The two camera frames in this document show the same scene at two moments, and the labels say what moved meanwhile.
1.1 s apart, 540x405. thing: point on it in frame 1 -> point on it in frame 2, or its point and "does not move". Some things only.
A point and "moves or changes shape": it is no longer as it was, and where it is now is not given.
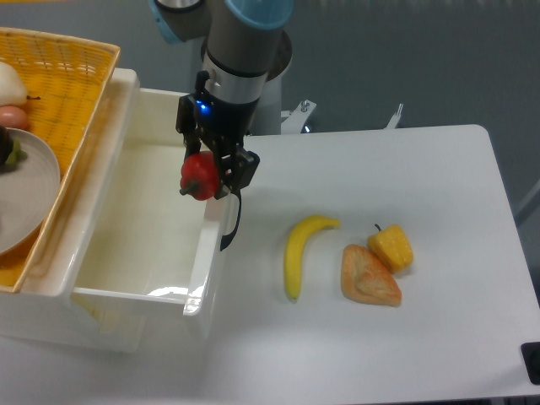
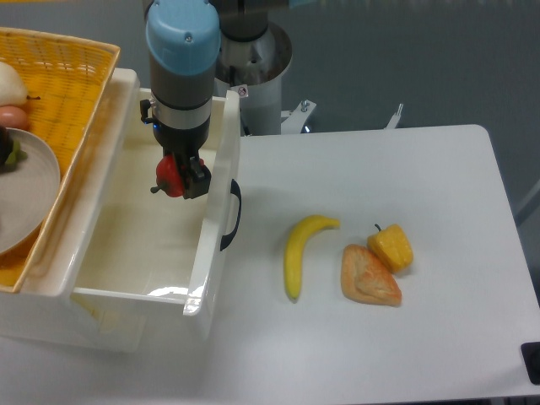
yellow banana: [303, 229] does not move
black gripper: [204, 114] -> [185, 142]
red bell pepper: [200, 175] moves or changes shape
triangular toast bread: [365, 278] does not move
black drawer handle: [225, 239] does not move
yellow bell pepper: [393, 245] does not move
